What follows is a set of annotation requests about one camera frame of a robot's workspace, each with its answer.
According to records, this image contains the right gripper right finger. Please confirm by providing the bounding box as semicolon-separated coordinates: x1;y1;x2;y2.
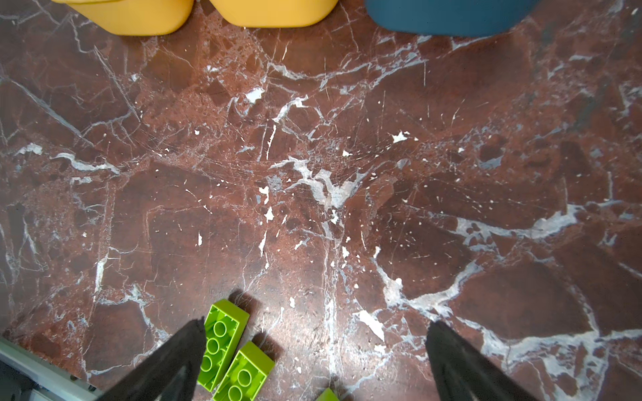
425;321;535;400

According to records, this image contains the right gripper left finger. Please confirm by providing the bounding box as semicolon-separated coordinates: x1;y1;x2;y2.
99;317;207;400

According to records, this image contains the small green lego brick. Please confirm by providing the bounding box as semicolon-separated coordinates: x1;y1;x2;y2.
315;388;340;401

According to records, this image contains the teal plastic bin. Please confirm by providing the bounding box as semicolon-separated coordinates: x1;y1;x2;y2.
364;0;538;38

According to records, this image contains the left yellow plastic bin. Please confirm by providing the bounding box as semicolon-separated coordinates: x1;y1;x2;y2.
56;0;195;36

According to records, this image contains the yellow plastic bin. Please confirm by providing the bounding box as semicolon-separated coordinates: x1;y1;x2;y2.
56;0;195;36
210;0;339;28

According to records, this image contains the middle yellow plastic bin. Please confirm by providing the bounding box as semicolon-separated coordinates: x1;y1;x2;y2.
210;0;339;28

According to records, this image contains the aluminium front rail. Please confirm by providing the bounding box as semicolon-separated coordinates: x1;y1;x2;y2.
1;338;103;400

